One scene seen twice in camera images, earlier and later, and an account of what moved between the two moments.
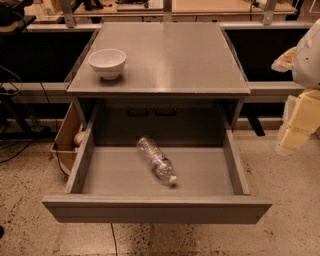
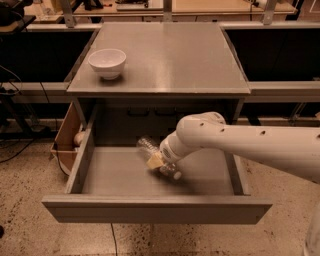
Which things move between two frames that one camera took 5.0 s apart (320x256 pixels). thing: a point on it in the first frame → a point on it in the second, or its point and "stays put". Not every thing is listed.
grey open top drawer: x=116 y=184 stays put
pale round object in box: x=78 y=138 stays put
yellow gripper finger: x=300 y=120 → x=155 y=161
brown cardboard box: x=63 y=147 stays put
